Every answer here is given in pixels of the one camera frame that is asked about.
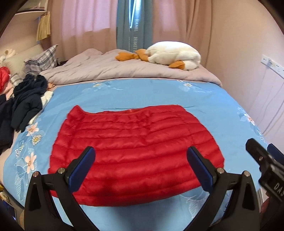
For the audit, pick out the plaid pillow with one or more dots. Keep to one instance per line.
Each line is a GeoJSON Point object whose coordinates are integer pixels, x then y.
{"type": "Point", "coordinates": [42, 60]}
{"type": "Point", "coordinates": [16, 80]}

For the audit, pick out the white goose plush toy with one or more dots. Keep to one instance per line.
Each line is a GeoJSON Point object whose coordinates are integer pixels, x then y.
{"type": "Point", "coordinates": [175, 53]}

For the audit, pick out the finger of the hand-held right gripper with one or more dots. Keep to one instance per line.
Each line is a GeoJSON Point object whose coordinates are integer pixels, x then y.
{"type": "Point", "coordinates": [276, 153]}
{"type": "Point", "coordinates": [256, 151]}

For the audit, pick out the yellow hanging cloth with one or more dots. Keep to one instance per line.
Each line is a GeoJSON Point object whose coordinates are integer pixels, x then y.
{"type": "Point", "coordinates": [43, 26]}

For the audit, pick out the grey quilt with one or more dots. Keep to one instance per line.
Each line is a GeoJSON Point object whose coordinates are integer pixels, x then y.
{"type": "Point", "coordinates": [122, 68]}

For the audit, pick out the red puffer jacket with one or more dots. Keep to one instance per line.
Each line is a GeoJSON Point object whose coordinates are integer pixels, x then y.
{"type": "Point", "coordinates": [133, 144]}
{"type": "Point", "coordinates": [4, 78]}

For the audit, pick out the white wall socket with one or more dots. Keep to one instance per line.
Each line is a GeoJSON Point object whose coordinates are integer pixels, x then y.
{"type": "Point", "coordinates": [273, 65]}

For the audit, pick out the folded red puffer jacket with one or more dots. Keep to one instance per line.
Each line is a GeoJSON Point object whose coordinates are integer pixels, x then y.
{"type": "Point", "coordinates": [4, 78]}

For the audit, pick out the white shelf cabinet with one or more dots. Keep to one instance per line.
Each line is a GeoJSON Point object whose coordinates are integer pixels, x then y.
{"type": "Point", "coordinates": [28, 12]}

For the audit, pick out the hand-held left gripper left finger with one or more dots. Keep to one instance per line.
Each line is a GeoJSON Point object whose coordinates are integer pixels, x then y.
{"type": "Point", "coordinates": [82, 171]}

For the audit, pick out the small orange toy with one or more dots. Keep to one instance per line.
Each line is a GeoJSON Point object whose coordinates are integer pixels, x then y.
{"type": "Point", "coordinates": [50, 86]}

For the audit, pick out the pink cloth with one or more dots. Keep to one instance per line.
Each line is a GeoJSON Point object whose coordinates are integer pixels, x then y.
{"type": "Point", "coordinates": [8, 93]}

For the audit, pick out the blue floral bedsheet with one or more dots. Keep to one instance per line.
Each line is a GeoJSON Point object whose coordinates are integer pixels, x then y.
{"type": "Point", "coordinates": [155, 93]}

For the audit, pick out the pink curtain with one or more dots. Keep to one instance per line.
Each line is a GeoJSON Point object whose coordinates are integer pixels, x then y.
{"type": "Point", "coordinates": [177, 22]}
{"type": "Point", "coordinates": [84, 26]}

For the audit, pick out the small white plush toy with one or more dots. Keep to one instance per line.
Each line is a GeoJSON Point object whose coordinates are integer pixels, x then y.
{"type": "Point", "coordinates": [6, 55]}

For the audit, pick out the white cloth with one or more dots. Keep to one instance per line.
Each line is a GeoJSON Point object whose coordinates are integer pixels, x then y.
{"type": "Point", "coordinates": [46, 97]}

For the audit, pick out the blue curtain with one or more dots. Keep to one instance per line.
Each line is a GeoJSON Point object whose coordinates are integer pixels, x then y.
{"type": "Point", "coordinates": [135, 26]}

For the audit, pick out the beige padded headboard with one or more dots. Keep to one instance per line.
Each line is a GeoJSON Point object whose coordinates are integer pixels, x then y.
{"type": "Point", "coordinates": [24, 53]}

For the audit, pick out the bunched navy jacket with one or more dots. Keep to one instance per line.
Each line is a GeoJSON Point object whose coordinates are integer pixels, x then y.
{"type": "Point", "coordinates": [26, 100]}

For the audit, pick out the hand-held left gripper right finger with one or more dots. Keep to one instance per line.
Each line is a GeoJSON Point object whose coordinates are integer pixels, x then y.
{"type": "Point", "coordinates": [200, 171]}

